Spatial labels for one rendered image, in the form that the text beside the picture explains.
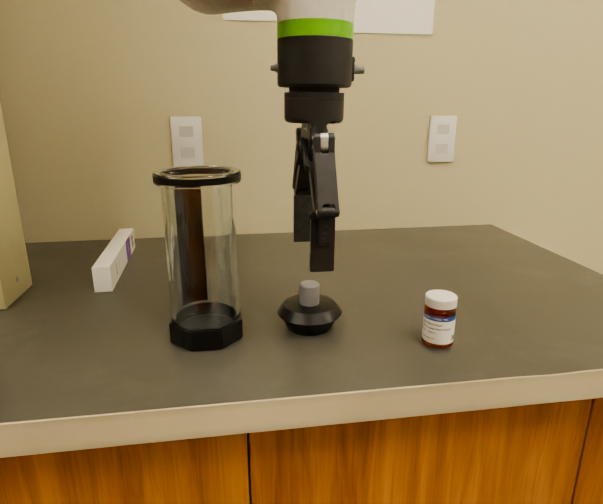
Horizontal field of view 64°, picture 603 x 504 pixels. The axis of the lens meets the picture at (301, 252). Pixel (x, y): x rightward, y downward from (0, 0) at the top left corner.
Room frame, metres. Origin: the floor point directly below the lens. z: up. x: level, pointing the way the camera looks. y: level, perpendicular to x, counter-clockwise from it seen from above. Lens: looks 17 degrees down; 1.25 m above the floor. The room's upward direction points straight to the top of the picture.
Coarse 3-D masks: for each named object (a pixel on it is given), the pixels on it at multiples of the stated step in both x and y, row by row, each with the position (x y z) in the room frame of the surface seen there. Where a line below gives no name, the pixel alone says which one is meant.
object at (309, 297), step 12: (300, 288) 0.62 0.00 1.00; (312, 288) 0.62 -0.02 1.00; (288, 300) 0.64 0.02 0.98; (300, 300) 0.62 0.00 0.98; (312, 300) 0.62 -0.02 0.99; (324, 300) 0.64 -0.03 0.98; (288, 312) 0.60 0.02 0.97; (300, 312) 0.60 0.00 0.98; (312, 312) 0.60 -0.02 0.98; (324, 312) 0.60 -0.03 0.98; (336, 312) 0.61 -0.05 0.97; (288, 324) 0.61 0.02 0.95; (300, 324) 0.58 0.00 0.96; (312, 324) 0.58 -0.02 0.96; (324, 324) 0.59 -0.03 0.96
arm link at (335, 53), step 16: (288, 48) 0.60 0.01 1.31; (304, 48) 0.59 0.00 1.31; (320, 48) 0.59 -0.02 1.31; (336, 48) 0.59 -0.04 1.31; (352, 48) 0.62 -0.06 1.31; (288, 64) 0.60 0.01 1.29; (304, 64) 0.59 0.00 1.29; (320, 64) 0.59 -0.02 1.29; (336, 64) 0.59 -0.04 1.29; (352, 64) 0.62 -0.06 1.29; (288, 80) 0.60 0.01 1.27; (304, 80) 0.59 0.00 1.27; (320, 80) 0.59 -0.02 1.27; (336, 80) 0.59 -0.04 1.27; (352, 80) 0.62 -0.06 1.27
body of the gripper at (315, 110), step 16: (288, 96) 0.61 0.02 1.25; (304, 96) 0.60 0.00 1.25; (320, 96) 0.59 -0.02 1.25; (336, 96) 0.60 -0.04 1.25; (288, 112) 0.61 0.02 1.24; (304, 112) 0.60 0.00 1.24; (320, 112) 0.59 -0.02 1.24; (336, 112) 0.60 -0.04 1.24; (304, 128) 0.63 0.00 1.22; (320, 128) 0.59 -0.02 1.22
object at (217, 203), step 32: (192, 192) 0.56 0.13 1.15; (224, 192) 0.58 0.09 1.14; (192, 224) 0.56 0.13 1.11; (224, 224) 0.57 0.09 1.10; (192, 256) 0.56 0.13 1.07; (224, 256) 0.57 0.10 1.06; (192, 288) 0.56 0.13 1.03; (224, 288) 0.57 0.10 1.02; (192, 320) 0.56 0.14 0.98; (224, 320) 0.57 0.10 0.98
